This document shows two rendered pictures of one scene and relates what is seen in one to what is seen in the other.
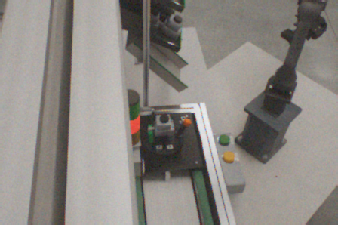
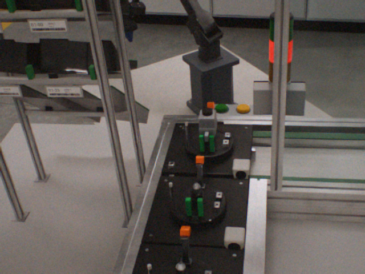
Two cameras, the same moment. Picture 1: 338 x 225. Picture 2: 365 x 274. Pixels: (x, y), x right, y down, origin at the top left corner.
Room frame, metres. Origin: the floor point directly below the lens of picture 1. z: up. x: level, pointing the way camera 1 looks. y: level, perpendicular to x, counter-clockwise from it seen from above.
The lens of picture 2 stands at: (0.38, 1.13, 1.85)
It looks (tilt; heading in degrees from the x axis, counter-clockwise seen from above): 35 degrees down; 293
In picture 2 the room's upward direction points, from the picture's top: 6 degrees counter-clockwise
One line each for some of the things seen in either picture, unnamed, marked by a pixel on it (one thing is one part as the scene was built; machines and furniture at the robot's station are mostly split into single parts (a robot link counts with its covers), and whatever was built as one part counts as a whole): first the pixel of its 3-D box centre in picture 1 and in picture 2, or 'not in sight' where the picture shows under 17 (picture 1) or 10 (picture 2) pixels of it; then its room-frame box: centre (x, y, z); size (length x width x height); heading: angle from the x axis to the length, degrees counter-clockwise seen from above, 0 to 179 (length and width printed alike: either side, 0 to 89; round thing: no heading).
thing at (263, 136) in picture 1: (266, 125); (211, 83); (0.89, -0.35, 0.96); 0.15 x 0.15 x 0.20; 49
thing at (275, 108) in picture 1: (275, 102); (209, 49); (0.89, -0.35, 1.09); 0.07 x 0.07 x 0.06; 49
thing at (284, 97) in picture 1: (279, 89); (207, 33); (0.89, -0.35, 1.15); 0.09 x 0.07 x 0.06; 72
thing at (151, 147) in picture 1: (163, 138); (209, 144); (0.78, 0.02, 0.98); 0.14 x 0.14 x 0.02
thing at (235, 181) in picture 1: (227, 161); (243, 117); (0.74, -0.21, 0.93); 0.21 x 0.07 x 0.06; 11
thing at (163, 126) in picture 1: (161, 124); (207, 123); (0.78, 0.03, 1.06); 0.08 x 0.04 x 0.07; 101
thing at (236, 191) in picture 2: not in sight; (197, 195); (0.73, 0.27, 1.01); 0.24 x 0.24 x 0.13; 11
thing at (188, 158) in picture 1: (162, 142); (209, 149); (0.78, 0.02, 0.96); 0.24 x 0.24 x 0.02; 11
